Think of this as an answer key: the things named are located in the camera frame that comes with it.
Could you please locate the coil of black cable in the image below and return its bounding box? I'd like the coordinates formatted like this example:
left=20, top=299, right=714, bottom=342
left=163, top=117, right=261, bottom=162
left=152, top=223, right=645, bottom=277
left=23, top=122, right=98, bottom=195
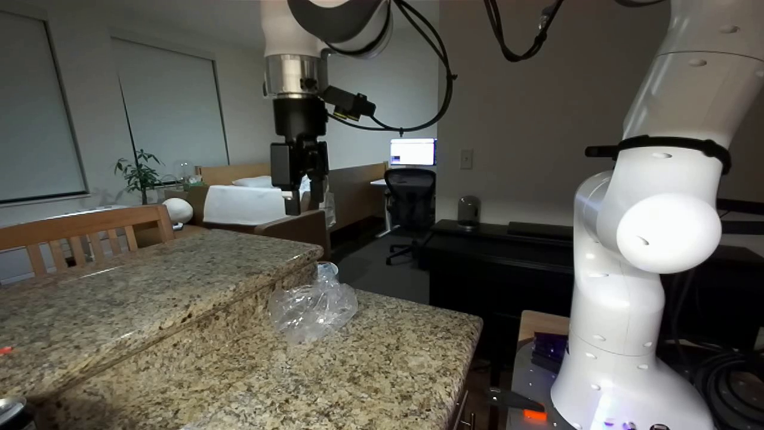
left=689, top=349, right=764, bottom=430

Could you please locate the clear plastic bag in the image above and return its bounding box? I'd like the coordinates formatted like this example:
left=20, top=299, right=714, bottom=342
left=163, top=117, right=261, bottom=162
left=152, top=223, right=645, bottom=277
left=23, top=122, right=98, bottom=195
left=267, top=261, right=359, bottom=346

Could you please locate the potted green plant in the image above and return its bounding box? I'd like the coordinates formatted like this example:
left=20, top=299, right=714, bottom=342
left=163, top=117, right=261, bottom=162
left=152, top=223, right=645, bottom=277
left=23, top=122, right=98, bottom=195
left=114, top=149, right=166, bottom=205

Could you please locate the white round lamp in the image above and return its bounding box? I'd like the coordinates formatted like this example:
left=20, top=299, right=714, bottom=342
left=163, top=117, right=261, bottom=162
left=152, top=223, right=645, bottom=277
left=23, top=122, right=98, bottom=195
left=162, top=198, right=195, bottom=227

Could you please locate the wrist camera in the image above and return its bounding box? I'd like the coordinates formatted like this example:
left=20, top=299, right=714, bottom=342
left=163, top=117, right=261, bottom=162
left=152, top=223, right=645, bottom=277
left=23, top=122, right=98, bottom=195
left=321, top=85, right=377, bottom=122

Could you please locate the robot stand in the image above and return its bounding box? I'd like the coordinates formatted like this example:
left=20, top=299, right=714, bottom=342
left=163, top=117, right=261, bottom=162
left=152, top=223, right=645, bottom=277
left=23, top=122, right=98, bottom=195
left=488, top=309, right=764, bottom=430

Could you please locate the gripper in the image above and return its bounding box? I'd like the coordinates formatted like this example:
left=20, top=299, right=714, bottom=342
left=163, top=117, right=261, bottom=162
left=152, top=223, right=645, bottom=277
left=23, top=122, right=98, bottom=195
left=270, top=97, right=330, bottom=216

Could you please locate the glass dome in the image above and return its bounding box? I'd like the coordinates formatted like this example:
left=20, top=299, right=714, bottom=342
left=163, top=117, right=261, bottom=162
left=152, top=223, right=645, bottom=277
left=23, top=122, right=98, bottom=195
left=457, top=195, right=482, bottom=231

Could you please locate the window with white blind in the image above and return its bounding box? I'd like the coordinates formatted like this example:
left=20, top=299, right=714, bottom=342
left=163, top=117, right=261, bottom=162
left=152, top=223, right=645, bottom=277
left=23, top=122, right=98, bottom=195
left=110, top=37, right=231, bottom=175
left=0, top=7, right=90, bottom=205

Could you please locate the black office chair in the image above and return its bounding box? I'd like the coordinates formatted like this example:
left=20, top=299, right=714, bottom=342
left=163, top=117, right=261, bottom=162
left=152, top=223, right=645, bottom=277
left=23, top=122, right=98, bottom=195
left=383, top=168, right=437, bottom=266

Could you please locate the wooden bed with white bedding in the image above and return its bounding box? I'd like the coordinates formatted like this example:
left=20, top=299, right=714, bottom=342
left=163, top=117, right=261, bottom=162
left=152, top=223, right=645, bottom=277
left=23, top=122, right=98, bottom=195
left=184, top=161, right=390, bottom=261

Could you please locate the wooden chair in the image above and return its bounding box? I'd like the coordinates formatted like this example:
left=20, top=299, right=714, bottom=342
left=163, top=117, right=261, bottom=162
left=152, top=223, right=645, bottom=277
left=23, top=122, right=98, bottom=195
left=0, top=204, right=175, bottom=280

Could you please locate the monitor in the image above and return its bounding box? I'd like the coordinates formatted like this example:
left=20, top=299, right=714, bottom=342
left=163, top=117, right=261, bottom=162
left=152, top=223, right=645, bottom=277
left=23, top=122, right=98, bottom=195
left=389, top=137, right=438, bottom=168

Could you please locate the black cabinet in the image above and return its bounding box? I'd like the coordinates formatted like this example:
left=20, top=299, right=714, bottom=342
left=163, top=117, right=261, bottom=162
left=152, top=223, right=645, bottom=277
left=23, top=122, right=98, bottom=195
left=417, top=219, right=764, bottom=383

